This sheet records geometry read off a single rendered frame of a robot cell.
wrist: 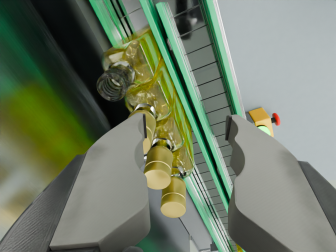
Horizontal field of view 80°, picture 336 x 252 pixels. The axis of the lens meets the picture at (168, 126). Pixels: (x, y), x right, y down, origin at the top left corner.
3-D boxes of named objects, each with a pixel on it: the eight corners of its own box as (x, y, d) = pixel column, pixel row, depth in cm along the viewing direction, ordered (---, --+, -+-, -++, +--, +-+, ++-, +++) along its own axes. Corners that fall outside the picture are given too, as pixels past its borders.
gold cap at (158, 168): (142, 150, 27) (136, 173, 23) (166, 142, 26) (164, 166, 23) (153, 168, 29) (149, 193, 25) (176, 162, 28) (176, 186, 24)
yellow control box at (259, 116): (239, 113, 64) (245, 125, 58) (263, 105, 62) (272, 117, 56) (243, 130, 67) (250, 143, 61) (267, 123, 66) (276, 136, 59)
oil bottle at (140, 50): (129, 34, 42) (90, 60, 24) (154, 23, 41) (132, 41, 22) (141, 60, 44) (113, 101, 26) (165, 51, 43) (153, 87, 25)
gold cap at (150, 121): (122, 115, 25) (111, 135, 21) (148, 105, 24) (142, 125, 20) (135, 137, 26) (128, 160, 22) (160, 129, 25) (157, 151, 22)
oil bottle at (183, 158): (162, 105, 50) (151, 165, 32) (183, 98, 49) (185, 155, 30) (170, 124, 53) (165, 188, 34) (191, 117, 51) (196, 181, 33)
